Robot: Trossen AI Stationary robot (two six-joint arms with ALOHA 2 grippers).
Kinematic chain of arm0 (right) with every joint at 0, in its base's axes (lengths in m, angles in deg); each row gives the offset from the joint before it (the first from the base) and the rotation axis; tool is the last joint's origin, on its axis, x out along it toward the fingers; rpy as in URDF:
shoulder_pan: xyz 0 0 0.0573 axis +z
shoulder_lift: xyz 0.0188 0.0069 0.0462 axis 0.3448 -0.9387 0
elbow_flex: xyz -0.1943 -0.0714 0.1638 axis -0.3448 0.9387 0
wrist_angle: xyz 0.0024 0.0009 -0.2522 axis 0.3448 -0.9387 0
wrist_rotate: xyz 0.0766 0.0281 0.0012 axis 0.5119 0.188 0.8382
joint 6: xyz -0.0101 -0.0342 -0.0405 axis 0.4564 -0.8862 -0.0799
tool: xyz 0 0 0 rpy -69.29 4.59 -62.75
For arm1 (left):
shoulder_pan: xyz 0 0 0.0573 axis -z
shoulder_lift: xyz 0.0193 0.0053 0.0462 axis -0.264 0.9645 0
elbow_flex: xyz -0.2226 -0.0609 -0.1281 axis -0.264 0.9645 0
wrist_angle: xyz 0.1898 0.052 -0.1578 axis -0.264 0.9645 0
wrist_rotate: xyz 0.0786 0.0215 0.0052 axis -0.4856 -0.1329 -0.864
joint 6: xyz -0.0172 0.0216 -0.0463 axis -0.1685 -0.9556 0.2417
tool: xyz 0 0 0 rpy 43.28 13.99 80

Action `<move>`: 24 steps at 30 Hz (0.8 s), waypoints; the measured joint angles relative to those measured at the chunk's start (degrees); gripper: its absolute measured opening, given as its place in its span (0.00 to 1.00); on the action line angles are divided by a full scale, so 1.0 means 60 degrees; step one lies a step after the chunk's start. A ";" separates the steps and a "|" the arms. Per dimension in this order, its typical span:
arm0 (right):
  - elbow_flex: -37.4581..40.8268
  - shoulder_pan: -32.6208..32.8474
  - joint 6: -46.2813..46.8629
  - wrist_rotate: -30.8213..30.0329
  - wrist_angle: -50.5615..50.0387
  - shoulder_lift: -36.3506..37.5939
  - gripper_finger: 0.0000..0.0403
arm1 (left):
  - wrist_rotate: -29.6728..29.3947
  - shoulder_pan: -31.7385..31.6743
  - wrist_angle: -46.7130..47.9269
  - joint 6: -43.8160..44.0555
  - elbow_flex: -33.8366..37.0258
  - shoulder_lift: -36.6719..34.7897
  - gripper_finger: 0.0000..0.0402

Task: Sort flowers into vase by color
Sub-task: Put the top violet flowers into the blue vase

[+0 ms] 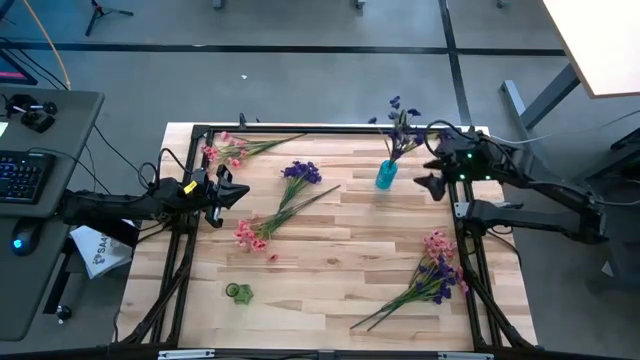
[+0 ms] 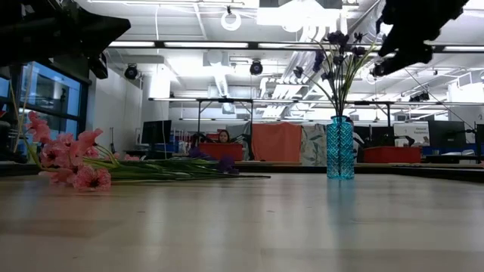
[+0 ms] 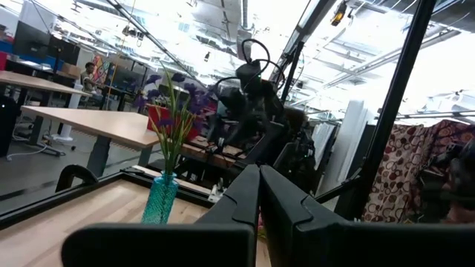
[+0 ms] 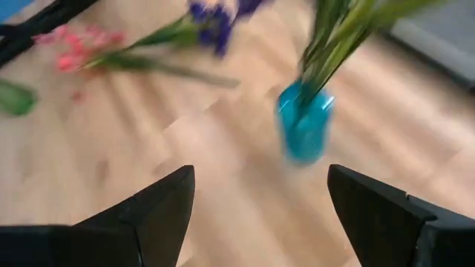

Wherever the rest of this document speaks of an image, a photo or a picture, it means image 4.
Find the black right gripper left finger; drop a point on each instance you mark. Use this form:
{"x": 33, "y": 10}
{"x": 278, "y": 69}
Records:
{"x": 156, "y": 222}

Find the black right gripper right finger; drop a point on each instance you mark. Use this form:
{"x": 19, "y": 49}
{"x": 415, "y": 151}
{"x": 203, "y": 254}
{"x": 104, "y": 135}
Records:
{"x": 378, "y": 222}

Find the pink artificial flower bunch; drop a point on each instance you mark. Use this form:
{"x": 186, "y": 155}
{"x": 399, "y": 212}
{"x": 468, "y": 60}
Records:
{"x": 74, "y": 55}

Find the purple artificial flower bunch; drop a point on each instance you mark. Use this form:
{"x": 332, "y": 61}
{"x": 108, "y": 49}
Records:
{"x": 334, "y": 44}
{"x": 215, "y": 26}

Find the blue glass vase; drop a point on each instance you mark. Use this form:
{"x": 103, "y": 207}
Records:
{"x": 304, "y": 133}

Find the green glass vase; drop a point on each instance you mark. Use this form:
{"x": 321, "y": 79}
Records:
{"x": 15, "y": 98}

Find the fallen pink petal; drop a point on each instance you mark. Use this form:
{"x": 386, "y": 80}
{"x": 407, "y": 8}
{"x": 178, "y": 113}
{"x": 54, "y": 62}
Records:
{"x": 77, "y": 96}

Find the black aluminium table frame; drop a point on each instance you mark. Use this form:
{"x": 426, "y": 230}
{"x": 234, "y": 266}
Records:
{"x": 37, "y": 26}

